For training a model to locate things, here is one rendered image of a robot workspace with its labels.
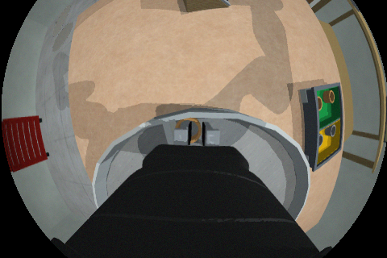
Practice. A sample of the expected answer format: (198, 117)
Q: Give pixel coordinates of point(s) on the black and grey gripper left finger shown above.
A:
(182, 136)

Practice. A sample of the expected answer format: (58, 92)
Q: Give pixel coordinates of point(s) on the dark grey divided bin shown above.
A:
(331, 113)

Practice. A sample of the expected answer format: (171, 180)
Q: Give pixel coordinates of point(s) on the bronze bushing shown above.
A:
(328, 96)
(320, 103)
(195, 137)

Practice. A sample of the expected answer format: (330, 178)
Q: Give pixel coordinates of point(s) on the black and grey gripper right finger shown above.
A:
(210, 136)

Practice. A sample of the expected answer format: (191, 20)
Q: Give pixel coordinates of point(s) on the grey round turntable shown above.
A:
(276, 158)

